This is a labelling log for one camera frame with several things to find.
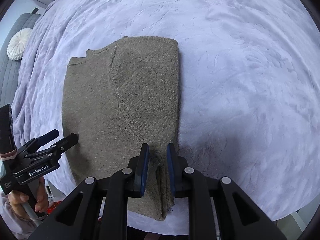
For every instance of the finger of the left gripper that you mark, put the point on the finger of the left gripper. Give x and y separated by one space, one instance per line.
46 138
65 143

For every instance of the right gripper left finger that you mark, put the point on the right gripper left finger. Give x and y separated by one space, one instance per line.
97 208

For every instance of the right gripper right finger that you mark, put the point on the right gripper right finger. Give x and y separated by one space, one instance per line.
218 208

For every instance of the olive brown knit sweater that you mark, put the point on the olive brown knit sweater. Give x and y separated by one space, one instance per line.
118 98

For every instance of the person's left hand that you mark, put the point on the person's left hand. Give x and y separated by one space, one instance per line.
16 199

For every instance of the round white pleated cushion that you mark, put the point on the round white pleated cushion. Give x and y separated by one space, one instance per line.
18 43

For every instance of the lavender plush bed blanket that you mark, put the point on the lavender plush bed blanket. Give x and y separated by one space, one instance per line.
250 84

